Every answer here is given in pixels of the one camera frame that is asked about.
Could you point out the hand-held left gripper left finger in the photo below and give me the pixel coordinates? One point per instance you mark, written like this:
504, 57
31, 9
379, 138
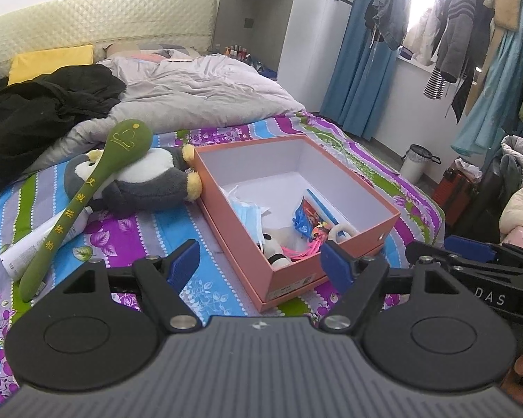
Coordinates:
183, 263

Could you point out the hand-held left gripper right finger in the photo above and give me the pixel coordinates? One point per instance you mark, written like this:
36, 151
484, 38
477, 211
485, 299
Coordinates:
337, 263

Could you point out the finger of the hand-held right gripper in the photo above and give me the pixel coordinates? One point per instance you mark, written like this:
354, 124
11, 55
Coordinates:
466, 244
483, 263

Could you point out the pink tassel doll charm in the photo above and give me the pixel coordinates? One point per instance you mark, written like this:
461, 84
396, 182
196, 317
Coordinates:
305, 246

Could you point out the blue snack packet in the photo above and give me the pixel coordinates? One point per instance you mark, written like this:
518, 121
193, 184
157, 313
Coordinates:
307, 215

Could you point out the small panda plush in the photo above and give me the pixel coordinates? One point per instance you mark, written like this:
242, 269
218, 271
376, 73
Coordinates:
272, 244

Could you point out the blue face mask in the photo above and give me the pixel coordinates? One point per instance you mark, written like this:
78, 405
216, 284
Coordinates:
248, 217

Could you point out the pink cardboard box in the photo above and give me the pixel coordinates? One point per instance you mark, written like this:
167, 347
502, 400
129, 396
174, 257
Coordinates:
261, 165

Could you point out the red suitcase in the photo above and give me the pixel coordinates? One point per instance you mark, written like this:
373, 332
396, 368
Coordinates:
455, 191

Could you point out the colourful striped bedsheet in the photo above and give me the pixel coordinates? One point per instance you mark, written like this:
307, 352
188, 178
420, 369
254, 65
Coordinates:
126, 239

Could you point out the grey penguin plush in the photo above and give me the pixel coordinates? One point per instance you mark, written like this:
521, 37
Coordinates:
152, 187

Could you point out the white trash bin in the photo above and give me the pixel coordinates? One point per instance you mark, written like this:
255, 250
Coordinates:
416, 167

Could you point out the grey puffer jacket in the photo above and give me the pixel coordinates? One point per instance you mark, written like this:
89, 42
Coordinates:
514, 161

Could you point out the green plush massage stick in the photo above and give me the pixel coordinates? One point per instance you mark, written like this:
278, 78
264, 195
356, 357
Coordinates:
126, 139

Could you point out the teal garment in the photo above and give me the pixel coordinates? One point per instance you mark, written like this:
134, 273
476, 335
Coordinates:
492, 96

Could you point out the black white striped shirt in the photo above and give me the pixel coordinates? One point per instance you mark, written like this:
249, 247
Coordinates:
436, 83

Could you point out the white tube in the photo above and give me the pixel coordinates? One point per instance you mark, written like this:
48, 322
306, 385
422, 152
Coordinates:
19, 259

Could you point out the grey duvet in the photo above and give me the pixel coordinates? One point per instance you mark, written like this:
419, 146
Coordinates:
209, 87

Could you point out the blue curtain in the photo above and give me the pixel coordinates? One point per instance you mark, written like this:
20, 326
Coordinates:
357, 65

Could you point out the black clothing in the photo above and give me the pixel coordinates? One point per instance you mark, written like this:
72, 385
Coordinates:
26, 122

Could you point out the white garment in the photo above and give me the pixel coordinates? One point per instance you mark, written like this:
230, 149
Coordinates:
422, 37

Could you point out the pink pillow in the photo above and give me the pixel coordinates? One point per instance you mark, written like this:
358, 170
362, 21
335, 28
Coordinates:
148, 54

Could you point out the grey striped jacket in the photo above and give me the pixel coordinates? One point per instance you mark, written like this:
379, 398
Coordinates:
460, 30

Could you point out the row of small bottles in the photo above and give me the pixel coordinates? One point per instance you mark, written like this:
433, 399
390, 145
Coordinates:
237, 51

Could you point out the yellow pillow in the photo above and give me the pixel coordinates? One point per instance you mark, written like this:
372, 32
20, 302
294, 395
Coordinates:
48, 63

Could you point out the hanging denim garment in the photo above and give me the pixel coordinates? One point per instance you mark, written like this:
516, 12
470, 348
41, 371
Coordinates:
390, 4

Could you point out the white built-in cabinet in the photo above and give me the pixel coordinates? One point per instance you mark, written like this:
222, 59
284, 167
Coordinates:
266, 17

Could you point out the cream padded headboard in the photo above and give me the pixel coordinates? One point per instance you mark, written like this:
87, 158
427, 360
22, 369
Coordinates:
100, 17

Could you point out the dark wall switch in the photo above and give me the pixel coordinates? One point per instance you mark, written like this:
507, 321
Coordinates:
248, 21

